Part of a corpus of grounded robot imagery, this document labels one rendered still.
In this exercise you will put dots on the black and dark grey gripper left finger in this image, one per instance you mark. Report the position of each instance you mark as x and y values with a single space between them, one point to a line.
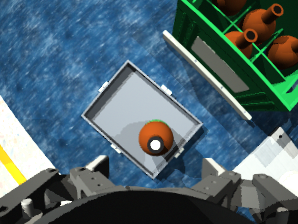
25 203

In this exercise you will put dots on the green crate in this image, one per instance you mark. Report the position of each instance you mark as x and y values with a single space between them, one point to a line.
199 30

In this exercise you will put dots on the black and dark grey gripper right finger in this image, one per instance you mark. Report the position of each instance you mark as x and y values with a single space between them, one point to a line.
281 203

